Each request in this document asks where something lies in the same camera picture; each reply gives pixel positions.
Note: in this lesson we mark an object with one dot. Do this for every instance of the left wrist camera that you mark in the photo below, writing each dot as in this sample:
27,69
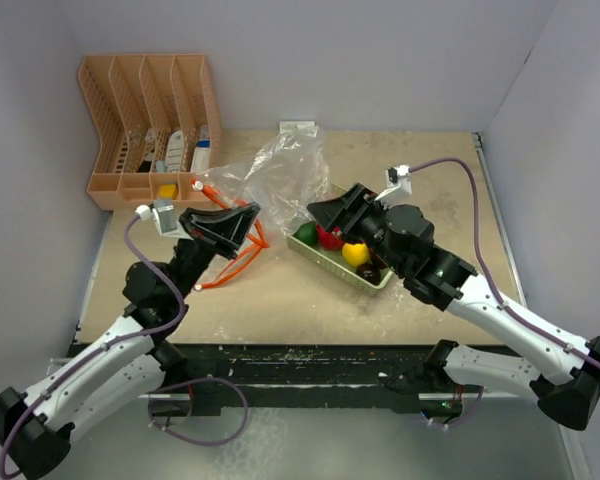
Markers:
163,214

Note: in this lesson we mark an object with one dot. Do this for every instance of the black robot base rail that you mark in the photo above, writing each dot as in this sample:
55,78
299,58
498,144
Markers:
389,377

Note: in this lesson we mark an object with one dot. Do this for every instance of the green avocado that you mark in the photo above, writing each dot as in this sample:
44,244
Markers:
307,234

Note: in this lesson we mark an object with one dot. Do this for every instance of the clear zip top bag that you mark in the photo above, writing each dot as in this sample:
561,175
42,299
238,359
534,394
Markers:
285,175

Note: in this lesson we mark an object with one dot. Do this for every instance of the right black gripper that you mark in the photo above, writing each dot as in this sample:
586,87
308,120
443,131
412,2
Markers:
344,213

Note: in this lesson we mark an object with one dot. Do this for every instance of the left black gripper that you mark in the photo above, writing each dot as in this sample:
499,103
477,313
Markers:
200,222

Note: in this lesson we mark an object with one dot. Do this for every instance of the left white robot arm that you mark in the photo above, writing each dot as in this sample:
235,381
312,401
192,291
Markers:
133,356

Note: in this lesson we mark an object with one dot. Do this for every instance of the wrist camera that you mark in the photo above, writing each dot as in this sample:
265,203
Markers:
163,214
398,183

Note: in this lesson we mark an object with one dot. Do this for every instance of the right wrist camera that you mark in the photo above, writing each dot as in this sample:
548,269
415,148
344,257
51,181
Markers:
398,183

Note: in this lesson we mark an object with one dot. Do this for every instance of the light green plastic basket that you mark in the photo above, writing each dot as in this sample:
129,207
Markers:
333,262

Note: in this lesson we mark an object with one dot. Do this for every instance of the small green white box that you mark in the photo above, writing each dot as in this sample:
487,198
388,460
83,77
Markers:
289,126

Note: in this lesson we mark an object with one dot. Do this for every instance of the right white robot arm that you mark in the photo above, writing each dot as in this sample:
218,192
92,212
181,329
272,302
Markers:
557,369

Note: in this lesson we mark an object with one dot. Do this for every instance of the pink dragon fruit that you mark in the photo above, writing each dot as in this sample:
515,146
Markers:
328,241

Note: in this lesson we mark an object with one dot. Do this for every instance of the orange plastic file organizer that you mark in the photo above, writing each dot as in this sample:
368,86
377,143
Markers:
136,101

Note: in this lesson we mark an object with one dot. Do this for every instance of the yellow lemon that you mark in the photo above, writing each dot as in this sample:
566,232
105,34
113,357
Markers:
356,254

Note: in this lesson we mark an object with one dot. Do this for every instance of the yellow block in organizer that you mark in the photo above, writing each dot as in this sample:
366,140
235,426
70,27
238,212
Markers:
168,191

